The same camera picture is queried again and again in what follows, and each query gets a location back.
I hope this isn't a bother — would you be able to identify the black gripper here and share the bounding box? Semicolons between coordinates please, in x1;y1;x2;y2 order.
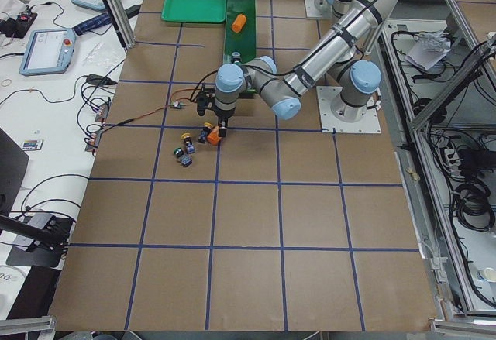
213;99;235;138

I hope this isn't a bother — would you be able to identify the orange cylinder labelled 4680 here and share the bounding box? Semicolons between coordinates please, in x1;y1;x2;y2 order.
207;127;222;146

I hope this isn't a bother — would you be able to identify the yellow push button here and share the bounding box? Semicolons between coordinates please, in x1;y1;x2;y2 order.
198;122;213;144
181;132;195;155

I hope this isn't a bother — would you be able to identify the plain orange cylinder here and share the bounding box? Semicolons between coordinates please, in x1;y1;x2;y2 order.
231;13;247;33

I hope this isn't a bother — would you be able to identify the green push button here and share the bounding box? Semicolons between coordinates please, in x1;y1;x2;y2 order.
173;147;193;167
231;51;242;64

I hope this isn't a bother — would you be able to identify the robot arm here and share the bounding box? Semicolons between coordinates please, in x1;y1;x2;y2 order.
212;0;398;137

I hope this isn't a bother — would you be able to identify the green conveyor belt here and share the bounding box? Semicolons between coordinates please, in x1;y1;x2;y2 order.
222;0;257;64

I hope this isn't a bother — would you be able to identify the small green controller board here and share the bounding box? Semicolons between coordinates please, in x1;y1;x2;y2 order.
169;101;187;110

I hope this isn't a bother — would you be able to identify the green plastic tray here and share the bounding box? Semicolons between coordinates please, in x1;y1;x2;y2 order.
161;0;226;23

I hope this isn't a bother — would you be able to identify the clear plastic bag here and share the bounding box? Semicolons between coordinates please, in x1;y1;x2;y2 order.
83;42;125;70

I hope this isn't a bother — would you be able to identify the blue plaid folded umbrella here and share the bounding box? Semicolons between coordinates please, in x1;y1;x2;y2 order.
73;12;112;36

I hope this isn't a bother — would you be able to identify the near blue teach pendant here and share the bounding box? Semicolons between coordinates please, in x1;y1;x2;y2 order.
19;28;76;77

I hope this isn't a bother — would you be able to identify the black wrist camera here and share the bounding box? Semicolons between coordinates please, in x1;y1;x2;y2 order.
196;86;215;116

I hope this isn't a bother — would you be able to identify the red black power cable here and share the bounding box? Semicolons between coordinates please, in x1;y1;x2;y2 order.
101;88;216;127

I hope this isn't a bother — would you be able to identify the aluminium frame post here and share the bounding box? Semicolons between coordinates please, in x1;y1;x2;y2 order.
102;0;135;50

